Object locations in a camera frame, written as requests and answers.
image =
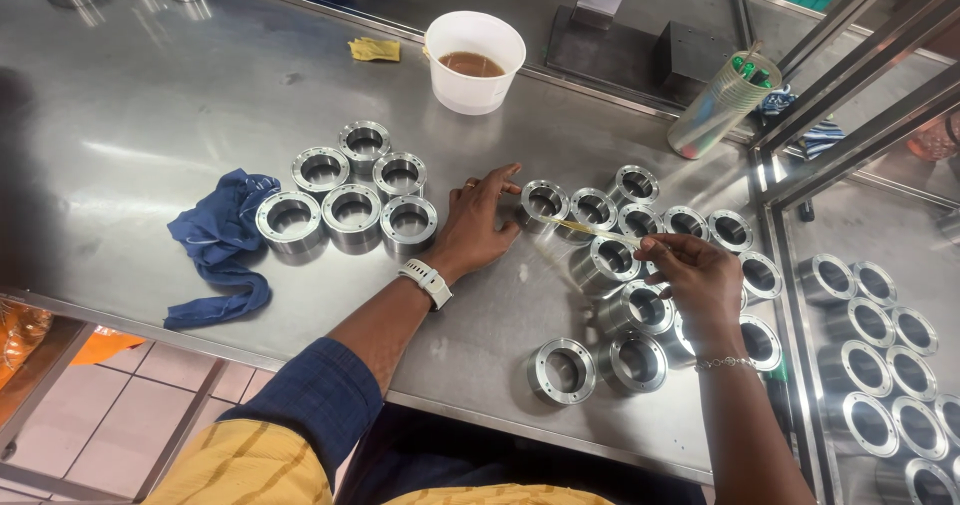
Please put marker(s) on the metal framed glass guard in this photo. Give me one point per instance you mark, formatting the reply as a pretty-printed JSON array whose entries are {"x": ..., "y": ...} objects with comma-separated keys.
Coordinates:
[{"x": 862, "y": 139}]

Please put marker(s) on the white plastic cup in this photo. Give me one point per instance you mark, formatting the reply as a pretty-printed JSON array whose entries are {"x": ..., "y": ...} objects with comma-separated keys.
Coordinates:
[{"x": 472, "y": 92}]

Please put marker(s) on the thin yellowish brush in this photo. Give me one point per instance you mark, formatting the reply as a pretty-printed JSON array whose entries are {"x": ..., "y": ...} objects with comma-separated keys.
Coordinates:
[{"x": 592, "y": 229}]

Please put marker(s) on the person's right hand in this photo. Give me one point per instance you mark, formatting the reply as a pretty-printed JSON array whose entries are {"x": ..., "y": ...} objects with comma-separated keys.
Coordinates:
[{"x": 709, "y": 295}]

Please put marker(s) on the person's right fingers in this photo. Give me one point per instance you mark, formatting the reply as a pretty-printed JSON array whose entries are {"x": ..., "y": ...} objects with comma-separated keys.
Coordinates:
[{"x": 664, "y": 246}]

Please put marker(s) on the clear ribbed plastic bottle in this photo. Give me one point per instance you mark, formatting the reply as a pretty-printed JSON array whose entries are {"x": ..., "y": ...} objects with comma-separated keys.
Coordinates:
[{"x": 712, "y": 111}]

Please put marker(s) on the white wrist watch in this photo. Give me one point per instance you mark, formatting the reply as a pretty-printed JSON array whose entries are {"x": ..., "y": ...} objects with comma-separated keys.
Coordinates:
[{"x": 429, "y": 280}]

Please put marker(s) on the orange plastic bag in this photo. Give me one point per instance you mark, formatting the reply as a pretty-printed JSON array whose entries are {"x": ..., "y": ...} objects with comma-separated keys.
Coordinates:
[{"x": 101, "y": 344}]

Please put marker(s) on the cluster of steel flanged rings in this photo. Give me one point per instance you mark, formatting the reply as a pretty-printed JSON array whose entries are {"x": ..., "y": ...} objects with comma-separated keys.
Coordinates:
[
  {"x": 834, "y": 415},
  {"x": 352, "y": 239},
  {"x": 611, "y": 374}
]

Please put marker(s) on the person's left hand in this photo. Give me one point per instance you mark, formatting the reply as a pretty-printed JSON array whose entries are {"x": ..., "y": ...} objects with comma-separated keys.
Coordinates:
[{"x": 469, "y": 227}]

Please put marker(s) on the yellow striped garment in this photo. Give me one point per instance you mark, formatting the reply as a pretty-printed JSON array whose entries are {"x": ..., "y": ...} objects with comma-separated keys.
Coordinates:
[{"x": 240, "y": 467}]

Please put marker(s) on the dark metal press fixture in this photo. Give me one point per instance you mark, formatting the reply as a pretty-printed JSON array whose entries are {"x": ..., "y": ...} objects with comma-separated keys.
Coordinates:
[{"x": 600, "y": 55}]

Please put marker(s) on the brown liquid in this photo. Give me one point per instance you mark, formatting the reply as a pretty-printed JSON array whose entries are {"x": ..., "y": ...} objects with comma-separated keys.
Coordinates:
[{"x": 471, "y": 64}]

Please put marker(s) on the striped blue white cloth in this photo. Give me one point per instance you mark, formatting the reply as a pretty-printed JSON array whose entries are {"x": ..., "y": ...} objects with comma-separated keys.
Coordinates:
[{"x": 821, "y": 136}]

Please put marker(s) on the blue checked sleeve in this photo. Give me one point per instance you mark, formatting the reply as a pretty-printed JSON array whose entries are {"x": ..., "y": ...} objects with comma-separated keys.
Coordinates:
[{"x": 315, "y": 400}]

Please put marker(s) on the yellow rag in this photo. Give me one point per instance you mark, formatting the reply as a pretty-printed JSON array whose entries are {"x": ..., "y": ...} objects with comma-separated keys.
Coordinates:
[{"x": 375, "y": 50}]

